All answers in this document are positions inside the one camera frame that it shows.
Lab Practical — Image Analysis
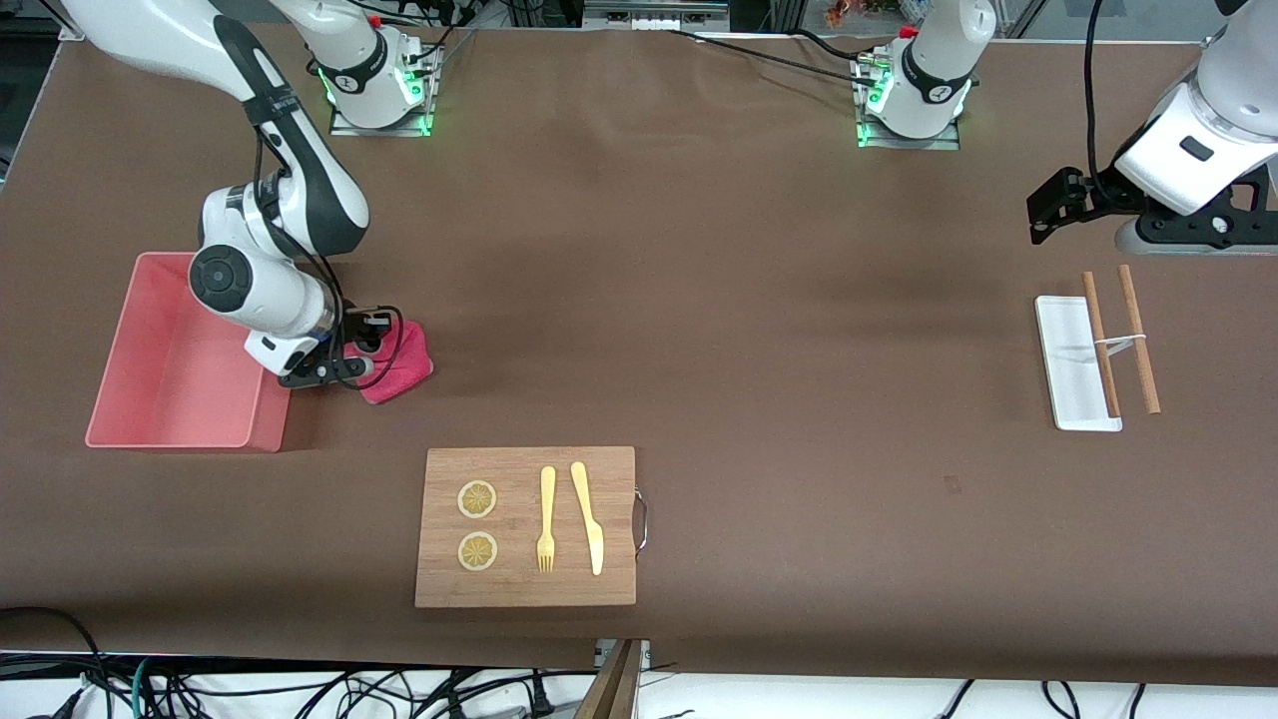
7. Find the pink and grey cloth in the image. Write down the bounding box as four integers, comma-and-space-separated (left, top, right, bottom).
357, 320, 434, 404

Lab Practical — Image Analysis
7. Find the white rectangular tray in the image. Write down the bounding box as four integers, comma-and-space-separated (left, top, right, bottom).
1034, 296, 1123, 432

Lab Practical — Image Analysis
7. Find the pink plastic bin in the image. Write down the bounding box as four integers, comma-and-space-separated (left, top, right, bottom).
85, 252, 294, 453

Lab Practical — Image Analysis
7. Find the yellow plastic fork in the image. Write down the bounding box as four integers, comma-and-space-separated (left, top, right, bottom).
536, 465, 557, 574

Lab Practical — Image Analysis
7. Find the yellow plastic knife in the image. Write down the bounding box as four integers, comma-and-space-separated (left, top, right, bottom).
570, 460, 605, 577

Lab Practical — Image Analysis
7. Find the wooden cutting board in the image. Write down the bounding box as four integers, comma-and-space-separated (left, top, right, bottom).
414, 446, 651, 608

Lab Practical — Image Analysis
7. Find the wooden plank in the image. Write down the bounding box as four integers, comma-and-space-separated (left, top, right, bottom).
574, 639, 643, 719

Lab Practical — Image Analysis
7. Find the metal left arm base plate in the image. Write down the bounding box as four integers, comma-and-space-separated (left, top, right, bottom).
856, 55, 961, 151

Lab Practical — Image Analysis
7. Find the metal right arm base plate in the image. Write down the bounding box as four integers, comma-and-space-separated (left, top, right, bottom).
329, 40, 437, 138

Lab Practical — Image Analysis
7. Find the black cable on table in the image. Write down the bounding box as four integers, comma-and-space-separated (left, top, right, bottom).
669, 28, 885, 79

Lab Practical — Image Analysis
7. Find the thick black floor cable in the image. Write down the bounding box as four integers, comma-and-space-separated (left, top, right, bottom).
0, 606, 103, 690

